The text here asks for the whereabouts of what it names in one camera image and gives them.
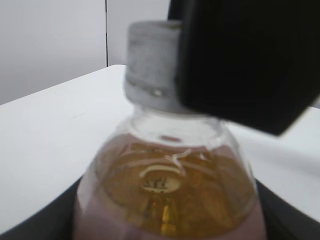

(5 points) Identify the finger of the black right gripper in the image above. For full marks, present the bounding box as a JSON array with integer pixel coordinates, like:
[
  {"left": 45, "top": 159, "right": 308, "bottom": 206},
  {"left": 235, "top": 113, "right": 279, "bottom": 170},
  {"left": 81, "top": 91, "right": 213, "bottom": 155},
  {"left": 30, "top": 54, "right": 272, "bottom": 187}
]
[{"left": 167, "top": 0, "right": 320, "bottom": 136}]

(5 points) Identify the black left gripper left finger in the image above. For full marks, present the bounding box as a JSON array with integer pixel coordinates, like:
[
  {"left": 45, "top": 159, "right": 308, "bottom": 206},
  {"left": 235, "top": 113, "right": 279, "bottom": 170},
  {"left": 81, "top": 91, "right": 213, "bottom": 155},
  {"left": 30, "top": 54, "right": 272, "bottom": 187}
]
[{"left": 0, "top": 178, "right": 81, "bottom": 240}]

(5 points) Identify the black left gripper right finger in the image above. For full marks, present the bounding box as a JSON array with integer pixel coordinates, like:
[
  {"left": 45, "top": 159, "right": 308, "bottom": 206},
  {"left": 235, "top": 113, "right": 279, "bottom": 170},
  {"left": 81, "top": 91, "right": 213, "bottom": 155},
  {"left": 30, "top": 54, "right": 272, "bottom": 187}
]
[{"left": 256, "top": 180, "right": 320, "bottom": 240}]

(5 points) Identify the white bottle cap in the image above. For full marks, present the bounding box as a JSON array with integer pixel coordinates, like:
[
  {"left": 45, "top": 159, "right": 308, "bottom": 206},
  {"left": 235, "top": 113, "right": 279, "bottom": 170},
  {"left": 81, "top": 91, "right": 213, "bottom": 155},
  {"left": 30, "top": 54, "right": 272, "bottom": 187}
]
[{"left": 124, "top": 20, "right": 195, "bottom": 115}]

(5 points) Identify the peach oolong tea bottle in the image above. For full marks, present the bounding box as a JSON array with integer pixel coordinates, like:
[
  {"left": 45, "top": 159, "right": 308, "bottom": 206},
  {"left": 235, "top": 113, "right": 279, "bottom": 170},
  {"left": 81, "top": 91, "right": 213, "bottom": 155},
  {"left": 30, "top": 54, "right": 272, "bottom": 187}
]
[{"left": 72, "top": 106, "right": 267, "bottom": 240}]

